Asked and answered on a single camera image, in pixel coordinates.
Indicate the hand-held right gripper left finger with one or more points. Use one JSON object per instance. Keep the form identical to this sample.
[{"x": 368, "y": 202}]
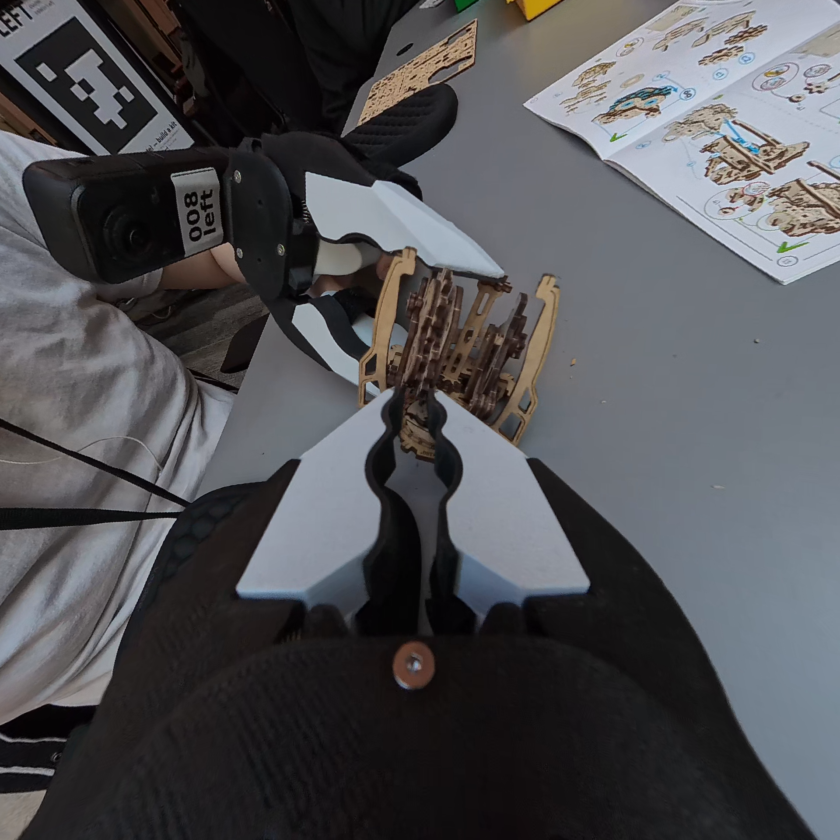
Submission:
[{"x": 308, "y": 525}]

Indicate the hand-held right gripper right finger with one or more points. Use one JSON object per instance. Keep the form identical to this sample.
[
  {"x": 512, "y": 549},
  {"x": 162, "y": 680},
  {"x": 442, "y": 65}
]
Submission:
[{"x": 518, "y": 525}]

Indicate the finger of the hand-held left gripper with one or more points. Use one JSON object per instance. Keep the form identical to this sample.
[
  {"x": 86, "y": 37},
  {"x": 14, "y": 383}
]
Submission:
[
  {"x": 312, "y": 334},
  {"x": 394, "y": 216}
]

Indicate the wooden gear model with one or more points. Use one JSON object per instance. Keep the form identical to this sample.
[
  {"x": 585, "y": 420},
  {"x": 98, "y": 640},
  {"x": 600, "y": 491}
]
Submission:
[{"x": 453, "y": 354}]

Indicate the person's left forearm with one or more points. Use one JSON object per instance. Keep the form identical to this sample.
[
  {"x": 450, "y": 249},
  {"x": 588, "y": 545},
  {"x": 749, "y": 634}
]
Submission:
[{"x": 223, "y": 266}]

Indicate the laser-cut wooden parts sheet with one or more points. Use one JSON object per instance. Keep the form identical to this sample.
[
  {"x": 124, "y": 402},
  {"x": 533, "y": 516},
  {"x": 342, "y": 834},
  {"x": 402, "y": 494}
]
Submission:
[{"x": 420, "y": 72}]

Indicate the person's left hand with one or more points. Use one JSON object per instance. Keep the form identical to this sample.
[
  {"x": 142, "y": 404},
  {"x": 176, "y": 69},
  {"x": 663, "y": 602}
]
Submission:
[{"x": 384, "y": 268}]

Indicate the black and white marker sign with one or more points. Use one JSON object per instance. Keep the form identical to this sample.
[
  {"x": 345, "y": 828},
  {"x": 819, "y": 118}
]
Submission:
[{"x": 85, "y": 85}]

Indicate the operator in grey shirt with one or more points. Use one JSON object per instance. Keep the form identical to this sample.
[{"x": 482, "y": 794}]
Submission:
[{"x": 85, "y": 367}]

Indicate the yellow storage bin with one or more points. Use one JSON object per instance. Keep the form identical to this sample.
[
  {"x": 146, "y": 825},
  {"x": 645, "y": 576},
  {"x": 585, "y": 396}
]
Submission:
[{"x": 535, "y": 8}]

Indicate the illustrated instruction booklet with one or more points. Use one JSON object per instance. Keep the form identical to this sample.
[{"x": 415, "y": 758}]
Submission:
[{"x": 663, "y": 167}]

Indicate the person's dark trousers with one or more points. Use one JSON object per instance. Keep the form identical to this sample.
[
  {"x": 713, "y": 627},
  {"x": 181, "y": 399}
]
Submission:
[{"x": 33, "y": 807}]

